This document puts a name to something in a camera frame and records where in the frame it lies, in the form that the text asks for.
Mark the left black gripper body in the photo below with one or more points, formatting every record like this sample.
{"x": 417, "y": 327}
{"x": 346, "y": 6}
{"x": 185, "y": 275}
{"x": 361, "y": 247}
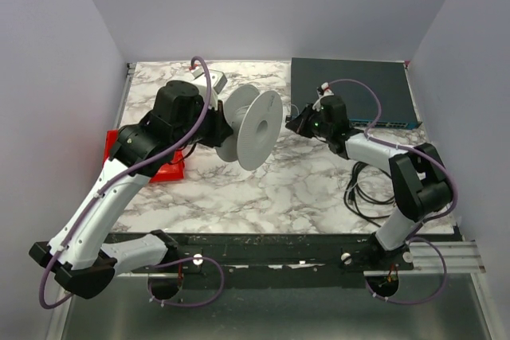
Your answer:
{"x": 220, "y": 129}

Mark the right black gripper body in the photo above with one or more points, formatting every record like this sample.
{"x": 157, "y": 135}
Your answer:
{"x": 304, "y": 120}

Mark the white cable spool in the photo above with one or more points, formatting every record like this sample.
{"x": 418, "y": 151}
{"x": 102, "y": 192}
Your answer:
{"x": 256, "y": 118}

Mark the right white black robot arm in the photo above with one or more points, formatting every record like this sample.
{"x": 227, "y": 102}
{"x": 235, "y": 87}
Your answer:
{"x": 420, "y": 182}

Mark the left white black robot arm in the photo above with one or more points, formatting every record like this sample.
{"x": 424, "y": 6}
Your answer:
{"x": 78, "y": 256}

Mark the red plastic bin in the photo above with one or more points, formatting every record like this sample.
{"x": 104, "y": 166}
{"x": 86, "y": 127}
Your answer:
{"x": 169, "y": 172}

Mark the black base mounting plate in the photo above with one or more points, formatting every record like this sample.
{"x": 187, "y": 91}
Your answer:
{"x": 263, "y": 261}

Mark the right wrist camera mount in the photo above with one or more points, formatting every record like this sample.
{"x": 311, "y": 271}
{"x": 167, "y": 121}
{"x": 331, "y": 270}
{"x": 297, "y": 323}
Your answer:
{"x": 324, "y": 90}

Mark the blue network switch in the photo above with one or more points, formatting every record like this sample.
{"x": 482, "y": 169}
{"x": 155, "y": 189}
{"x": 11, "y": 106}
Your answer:
{"x": 362, "y": 85}

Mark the aluminium extrusion rail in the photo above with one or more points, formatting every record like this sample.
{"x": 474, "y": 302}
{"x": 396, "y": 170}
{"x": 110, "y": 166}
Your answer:
{"x": 459, "y": 257}

